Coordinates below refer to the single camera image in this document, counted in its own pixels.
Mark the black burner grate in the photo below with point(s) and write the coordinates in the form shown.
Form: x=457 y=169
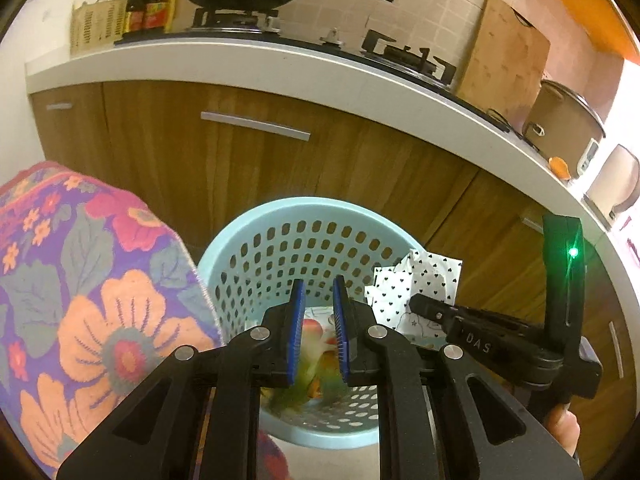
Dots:
x=410 y=55
x=235 y=19

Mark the beige rice cooker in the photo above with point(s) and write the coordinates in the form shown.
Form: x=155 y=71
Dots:
x=560 y=125

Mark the white kitchen countertop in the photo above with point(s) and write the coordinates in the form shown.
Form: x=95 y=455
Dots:
x=300 y=72

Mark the dark sauce bottle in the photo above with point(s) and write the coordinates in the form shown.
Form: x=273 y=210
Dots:
x=134 y=10

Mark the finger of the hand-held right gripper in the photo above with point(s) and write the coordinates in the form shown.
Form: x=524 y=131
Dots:
x=430 y=312

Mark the floral tablecloth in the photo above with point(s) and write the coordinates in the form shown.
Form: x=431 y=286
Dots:
x=90 y=310

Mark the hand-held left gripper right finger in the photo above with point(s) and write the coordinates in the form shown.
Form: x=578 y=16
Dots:
x=341 y=330

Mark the person's right hand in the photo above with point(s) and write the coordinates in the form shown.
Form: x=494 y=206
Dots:
x=564 y=430

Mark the wooden cutting board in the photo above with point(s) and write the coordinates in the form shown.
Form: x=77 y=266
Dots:
x=505 y=55

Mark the silver stove knob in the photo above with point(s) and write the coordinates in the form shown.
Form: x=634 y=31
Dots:
x=331 y=37

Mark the red label sauce bottle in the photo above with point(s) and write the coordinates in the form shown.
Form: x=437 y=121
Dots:
x=157 y=7

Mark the black gas stove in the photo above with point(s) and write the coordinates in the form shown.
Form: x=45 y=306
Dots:
x=310 y=42

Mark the light blue plastic basket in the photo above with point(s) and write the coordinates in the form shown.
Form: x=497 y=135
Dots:
x=240 y=260

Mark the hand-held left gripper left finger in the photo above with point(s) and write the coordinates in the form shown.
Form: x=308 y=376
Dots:
x=296 y=330

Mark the printed snack can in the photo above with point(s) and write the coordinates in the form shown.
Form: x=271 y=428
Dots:
x=317 y=332

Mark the small orange object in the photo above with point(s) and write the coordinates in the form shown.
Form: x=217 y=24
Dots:
x=560 y=167

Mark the wooden kitchen cabinet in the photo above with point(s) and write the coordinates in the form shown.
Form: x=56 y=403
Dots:
x=350 y=170

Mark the white kitchen appliance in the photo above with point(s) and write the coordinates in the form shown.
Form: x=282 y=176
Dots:
x=617 y=185

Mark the white heart-print wrapper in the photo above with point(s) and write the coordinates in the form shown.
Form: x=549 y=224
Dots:
x=425 y=275

